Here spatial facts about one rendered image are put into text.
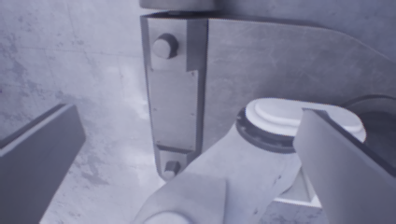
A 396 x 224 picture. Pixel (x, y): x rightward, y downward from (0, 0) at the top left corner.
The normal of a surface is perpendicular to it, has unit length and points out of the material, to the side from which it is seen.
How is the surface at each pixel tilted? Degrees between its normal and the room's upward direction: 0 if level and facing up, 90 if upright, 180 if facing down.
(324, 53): 0
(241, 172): 90
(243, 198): 90
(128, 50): 0
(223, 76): 0
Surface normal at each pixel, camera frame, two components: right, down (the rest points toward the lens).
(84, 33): -0.20, 0.51
